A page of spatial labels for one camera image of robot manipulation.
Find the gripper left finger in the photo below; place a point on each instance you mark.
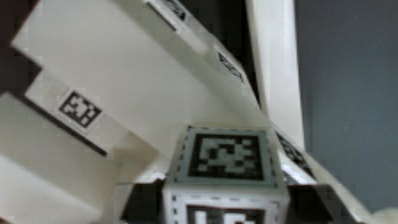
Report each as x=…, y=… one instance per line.
x=137, y=203

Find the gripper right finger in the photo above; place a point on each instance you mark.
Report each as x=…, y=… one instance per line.
x=317, y=207

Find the white tagged cube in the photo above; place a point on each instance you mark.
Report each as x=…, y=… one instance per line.
x=224, y=186

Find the white chair back frame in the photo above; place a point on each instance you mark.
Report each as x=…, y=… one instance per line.
x=105, y=47

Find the white chair seat part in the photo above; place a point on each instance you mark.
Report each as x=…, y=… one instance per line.
x=73, y=158

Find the white U-shaped fence frame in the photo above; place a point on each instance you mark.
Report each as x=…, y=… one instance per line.
x=271, y=14

